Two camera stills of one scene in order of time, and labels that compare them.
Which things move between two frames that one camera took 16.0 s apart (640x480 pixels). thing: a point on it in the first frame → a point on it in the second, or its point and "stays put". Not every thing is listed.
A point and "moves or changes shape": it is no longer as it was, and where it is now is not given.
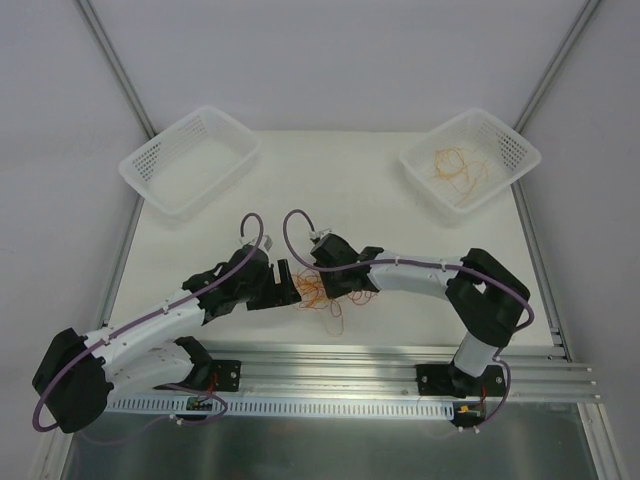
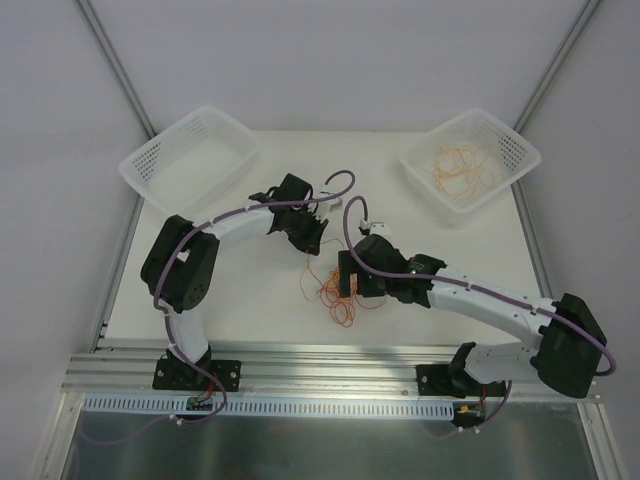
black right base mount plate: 449,379 stays put
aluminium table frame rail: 533,373 stays put
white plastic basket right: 467,160 stays put
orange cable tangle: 310,286 moves or changes shape
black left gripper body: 273,286 → 304,230
